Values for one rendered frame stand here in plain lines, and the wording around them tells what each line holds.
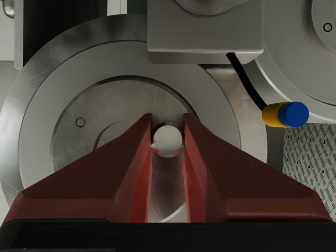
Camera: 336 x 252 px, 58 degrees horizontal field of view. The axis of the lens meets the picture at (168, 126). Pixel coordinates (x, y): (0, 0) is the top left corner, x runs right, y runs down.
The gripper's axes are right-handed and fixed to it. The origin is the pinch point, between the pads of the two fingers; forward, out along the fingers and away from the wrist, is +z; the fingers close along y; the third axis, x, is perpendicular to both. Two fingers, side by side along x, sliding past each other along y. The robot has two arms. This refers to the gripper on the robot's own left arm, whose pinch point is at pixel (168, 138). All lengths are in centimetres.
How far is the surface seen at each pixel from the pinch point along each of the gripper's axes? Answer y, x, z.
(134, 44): 1.7, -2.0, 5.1
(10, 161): 8.5, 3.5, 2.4
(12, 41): 143, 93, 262
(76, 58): 4.6, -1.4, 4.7
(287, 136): -15.6, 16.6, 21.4
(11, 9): 24.1, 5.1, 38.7
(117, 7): 47, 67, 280
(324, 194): -15.5, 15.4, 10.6
